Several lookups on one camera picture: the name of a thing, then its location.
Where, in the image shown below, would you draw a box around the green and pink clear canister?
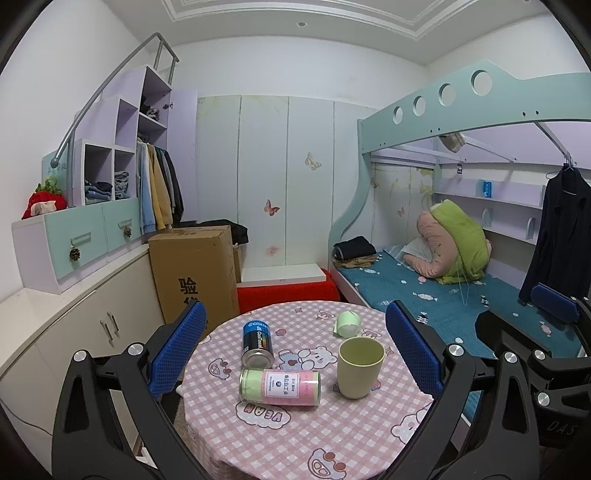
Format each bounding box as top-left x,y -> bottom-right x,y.
238,367 -> 322,408

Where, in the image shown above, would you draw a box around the teal bunk bed frame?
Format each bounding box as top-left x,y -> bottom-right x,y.
329,58 -> 591,324

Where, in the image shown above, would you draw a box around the white wardrobe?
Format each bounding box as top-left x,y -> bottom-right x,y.
196,95 -> 380,269

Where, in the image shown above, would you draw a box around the blue metal can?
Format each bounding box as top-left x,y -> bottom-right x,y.
241,320 -> 277,370

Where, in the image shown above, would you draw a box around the white pillow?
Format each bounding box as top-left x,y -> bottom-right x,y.
398,239 -> 435,266

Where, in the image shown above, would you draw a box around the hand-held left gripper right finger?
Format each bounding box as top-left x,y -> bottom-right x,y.
379,300 -> 549,480

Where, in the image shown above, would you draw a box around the light blue hanging shirt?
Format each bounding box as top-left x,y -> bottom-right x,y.
137,142 -> 158,234

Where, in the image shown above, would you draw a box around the blue printed bedsheet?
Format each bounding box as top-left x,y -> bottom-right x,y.
334,251 -> 591,418

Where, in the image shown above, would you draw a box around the grey metal handrail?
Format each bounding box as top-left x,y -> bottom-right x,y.
50,32 -> 180,209

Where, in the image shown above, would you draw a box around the red storage box white lid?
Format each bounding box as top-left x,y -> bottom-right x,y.
236,269 -> 341,317

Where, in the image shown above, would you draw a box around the red strawberry plush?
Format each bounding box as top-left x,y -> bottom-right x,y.
21,180 -> 69,220

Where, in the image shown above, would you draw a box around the tan folded clothes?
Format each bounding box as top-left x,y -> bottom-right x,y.
335,256 -> 378,270

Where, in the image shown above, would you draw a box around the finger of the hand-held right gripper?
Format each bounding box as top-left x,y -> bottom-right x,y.
530,282 -> 591,363
475,308 -> 591,376

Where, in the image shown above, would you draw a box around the black clothes pile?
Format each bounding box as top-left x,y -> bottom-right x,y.
196,219 -> 250,246

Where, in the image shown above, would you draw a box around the brown cardboard box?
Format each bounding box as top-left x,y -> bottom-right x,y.
148,225 -> 241,326

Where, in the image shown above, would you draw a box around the pink checkered tablecloth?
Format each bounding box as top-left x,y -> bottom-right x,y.
178,300 -> 438,480

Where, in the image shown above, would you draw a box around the small light green cup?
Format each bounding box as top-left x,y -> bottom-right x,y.
332,310 -> 362,339

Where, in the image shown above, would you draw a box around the black hanging jacket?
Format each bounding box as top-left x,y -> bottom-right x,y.
518,162 -> 591,306

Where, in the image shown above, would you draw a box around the green and pink quilt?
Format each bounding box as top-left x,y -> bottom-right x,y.
402,199 -> 493,285

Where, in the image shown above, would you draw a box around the white board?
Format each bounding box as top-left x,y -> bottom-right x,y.
240,263 -> 327,284

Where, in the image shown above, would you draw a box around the hanging clothes in wardrobe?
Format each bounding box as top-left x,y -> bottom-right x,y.
148,143 -> 174,230

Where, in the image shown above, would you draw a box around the teal drawer cabinet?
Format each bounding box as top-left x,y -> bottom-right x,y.
11,198 -> 145,295

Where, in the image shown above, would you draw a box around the white wall shelf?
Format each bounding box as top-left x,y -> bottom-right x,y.
431,178 -> 546,246

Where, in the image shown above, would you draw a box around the white low cabinet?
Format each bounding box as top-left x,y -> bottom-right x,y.
0,240 -> 188,464

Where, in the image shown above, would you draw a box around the black folded clothes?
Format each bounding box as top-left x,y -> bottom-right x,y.
333,236 -> 378,260

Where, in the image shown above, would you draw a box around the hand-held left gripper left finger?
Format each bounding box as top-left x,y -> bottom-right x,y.
52,301 -> 209,480

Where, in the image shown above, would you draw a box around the large light green cup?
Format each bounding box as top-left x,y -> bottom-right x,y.
337,336 -> 387,400

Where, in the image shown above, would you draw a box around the purple stair shelf unit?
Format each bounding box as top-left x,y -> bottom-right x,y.
73,65 -> 199,232

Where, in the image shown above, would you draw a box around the dark hanging jackets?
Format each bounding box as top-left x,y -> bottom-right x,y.
159,147 -> 185,228

